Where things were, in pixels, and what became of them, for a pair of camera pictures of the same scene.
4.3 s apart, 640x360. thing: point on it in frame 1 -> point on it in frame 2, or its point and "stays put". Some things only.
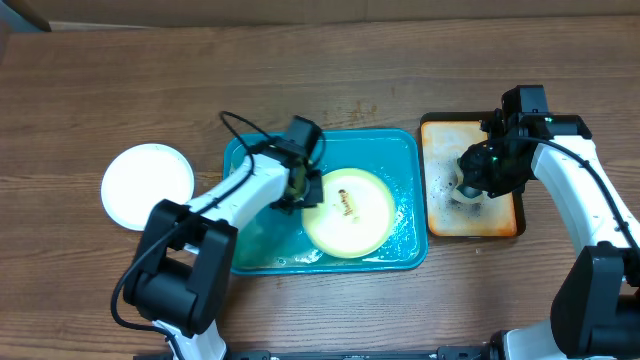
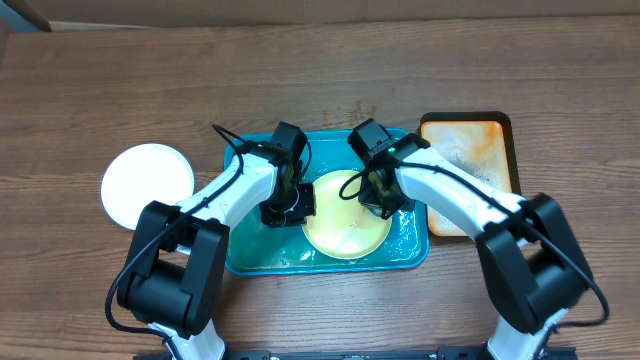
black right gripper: x=476 y=178 -> x=375 y=203
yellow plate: x=355 y=217 stays put
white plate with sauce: x=139 y=177 stays put
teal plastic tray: x=276 y=244 stays put
